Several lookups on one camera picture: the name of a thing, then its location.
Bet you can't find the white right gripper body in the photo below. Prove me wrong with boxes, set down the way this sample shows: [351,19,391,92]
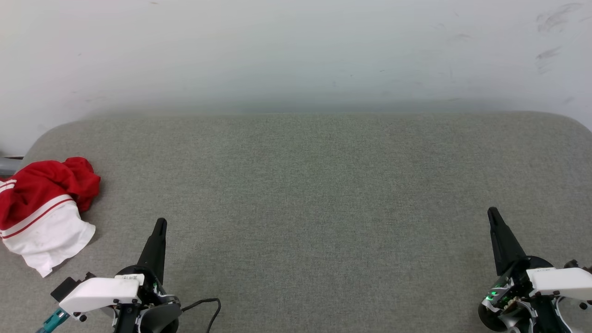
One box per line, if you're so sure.
[478,256,592,333]

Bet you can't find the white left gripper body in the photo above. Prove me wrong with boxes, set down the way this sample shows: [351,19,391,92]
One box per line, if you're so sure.
[59,265,168,321]

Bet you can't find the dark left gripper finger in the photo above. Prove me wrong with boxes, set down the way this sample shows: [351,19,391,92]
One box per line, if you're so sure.
[137,218,168,284]

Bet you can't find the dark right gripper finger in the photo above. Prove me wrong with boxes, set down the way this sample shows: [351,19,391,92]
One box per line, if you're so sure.
[487,207,529,277]

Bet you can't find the red and white shirt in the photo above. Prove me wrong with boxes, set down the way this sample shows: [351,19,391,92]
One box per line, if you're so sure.
[0,157,101,278]

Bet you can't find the teal cable connector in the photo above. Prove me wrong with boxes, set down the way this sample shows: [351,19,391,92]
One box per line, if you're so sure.
[35,308,70,333]

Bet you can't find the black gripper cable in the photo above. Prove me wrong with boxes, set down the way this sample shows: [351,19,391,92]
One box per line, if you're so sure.
[180,298,222,333]

